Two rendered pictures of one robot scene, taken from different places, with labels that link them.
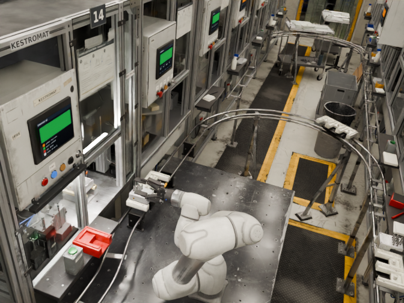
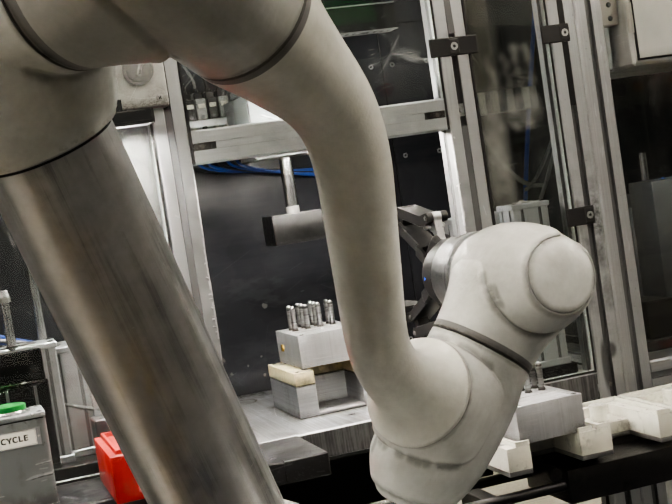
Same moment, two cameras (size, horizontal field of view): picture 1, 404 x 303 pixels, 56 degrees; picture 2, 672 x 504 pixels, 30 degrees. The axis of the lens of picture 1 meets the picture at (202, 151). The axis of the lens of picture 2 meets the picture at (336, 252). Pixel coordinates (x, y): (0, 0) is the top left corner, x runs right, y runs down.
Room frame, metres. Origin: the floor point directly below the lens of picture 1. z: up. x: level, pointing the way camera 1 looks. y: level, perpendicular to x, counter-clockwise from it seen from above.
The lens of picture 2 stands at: (0.76, -0.90, 1.24)
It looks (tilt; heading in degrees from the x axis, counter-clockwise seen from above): 3 degrees down; 57
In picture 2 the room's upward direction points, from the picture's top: 9 degrees counter-clockwise
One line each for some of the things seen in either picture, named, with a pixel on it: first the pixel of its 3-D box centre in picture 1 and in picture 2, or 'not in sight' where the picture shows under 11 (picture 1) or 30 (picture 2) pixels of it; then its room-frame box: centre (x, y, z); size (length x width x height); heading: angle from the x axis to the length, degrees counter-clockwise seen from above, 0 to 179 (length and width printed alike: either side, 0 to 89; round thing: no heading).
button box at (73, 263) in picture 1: (72, 259); (16, 458); (1.22, 0.56, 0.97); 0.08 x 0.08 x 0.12; 74
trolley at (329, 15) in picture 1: (330, 35); not in sight; (8.04, -2.37, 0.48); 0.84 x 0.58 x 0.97; 172
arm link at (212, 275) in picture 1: (210, 270); not in sight; (1.35, -0.12, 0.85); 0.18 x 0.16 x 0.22; 117
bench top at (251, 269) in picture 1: (198, 235); not in sight; (1.77, -0.04, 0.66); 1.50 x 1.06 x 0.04; 164
